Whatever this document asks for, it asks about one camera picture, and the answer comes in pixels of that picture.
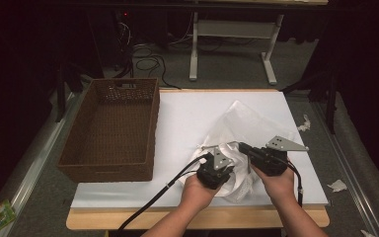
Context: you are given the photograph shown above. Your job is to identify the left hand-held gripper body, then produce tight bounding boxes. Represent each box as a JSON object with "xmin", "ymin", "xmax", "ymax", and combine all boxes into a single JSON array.
[{"xmin": 196, "ymin": 146, "xmax": 236, "ymax": 191}]

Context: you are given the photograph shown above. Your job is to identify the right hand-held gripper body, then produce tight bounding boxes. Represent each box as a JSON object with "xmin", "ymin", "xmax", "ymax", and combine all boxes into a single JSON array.
[{"xmin": 249, "ymin": 135, "xmax": 310, "ymax": 177}]

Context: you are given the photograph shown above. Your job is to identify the brown wicker basket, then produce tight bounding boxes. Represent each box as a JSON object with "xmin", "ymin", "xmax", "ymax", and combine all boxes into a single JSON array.
[{"xmin": 57, "ymin": 77, "xmax": 161, "ymax": 184}]

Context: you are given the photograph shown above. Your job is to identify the person's left hand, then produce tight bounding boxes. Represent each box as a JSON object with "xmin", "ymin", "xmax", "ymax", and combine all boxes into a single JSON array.
[{"xmin": 181, "ymin": 173, "xmax": 225, "ymax": 212}]

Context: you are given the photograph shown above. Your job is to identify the person's right hand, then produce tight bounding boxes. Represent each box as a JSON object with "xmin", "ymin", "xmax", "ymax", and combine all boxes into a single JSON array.
[{"xmin": 251, "ymin": 160, "xmax": 296, "ymax": 209}]

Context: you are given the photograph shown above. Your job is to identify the white board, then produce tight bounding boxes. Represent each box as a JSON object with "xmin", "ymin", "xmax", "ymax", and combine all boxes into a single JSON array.
[{"xmin": 70, "ymin": 90, "xmax": 330, "ymax": 209}]

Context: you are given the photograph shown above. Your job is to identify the black stand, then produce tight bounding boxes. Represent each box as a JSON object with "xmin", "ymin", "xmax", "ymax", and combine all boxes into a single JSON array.
[
  {"xmin": 279, "ymin": 63, "xmax": 341, "ymax": 135},
  {"xmin": 52, "ymin": 57, "xmax": 84, "ymax": 123}
]

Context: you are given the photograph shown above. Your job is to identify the wooden table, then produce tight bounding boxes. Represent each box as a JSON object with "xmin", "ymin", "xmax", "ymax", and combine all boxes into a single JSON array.
[{"xmin": 65, "ymin": 87, "xmax": 331, "ymax": 231}]

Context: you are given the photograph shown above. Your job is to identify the dark box with red light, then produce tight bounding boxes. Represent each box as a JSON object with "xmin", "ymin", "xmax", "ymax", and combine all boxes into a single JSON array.
[{"xmin": 87, "ymin": 9, "xmax": 135, "ymax": 79}]

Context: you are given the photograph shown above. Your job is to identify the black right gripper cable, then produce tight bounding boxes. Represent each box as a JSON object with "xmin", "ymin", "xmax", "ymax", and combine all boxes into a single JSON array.
[{"xmin": 285, "ymin": 160, "xmax": 305, "ymax": 208}]

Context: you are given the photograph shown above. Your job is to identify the metal floor rail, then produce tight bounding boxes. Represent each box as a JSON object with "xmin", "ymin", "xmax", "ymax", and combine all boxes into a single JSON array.
[
  {"xmin": 310, "ymin": 100, "xmax": 379, "ymax": 237},
  {"xmin": 0, "ymin": 91, "xmax": 82, "ymax": 237}
]

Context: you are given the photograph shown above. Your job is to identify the white desk frame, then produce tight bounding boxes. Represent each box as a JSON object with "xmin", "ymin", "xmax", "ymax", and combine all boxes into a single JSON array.
[{"xmin": 189, "ymin": 0, "xmax": 330, "ymax": 86}]

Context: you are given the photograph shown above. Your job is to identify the black floor cables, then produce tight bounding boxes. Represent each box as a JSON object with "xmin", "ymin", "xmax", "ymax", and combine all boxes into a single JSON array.
[{"xmin": 115, "ymin": 19, "xmax": 183, "ymax": 91}]

